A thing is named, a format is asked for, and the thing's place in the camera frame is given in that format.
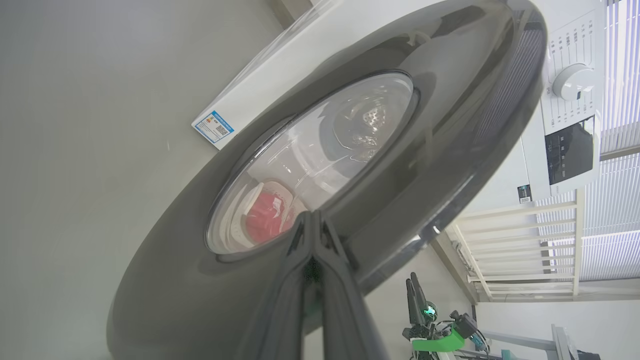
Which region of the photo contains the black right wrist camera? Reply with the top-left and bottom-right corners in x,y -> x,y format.
450,310 -> 479,339

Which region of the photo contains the blue energy label sticker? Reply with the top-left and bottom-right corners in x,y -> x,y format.
192,110 -> 235,145

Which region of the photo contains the white front-load washing machine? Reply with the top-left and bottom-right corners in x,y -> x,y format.
191,0 -> 607,206

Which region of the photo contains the red and white garment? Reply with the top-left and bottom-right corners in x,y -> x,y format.
245,192 -> 296,246

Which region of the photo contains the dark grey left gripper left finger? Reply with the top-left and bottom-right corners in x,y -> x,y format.
235,210 -> 321,360

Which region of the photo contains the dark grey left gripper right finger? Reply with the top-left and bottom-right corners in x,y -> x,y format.
313,210 -> 391,360

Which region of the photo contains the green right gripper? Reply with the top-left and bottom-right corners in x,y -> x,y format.
402,272 -> 466,360

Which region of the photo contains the black round glass washer door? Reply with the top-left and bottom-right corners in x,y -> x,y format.
106,0 -> 549,360

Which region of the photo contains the white drying rack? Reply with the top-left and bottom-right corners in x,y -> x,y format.
446,187 -> 587,304

